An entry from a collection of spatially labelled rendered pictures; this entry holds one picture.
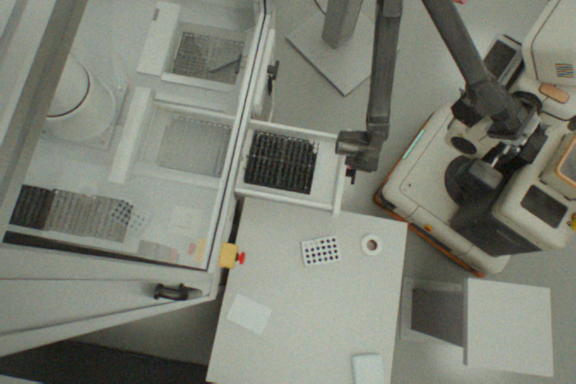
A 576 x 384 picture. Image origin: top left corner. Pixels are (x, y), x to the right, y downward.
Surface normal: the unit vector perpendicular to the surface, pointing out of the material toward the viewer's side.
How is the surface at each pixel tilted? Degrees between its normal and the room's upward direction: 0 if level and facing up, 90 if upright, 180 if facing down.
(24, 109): 90
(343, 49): 0
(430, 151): 0
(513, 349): 0
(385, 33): 56
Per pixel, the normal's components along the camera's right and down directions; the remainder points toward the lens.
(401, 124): 0.03, -0.25
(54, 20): 0.98, 0.18
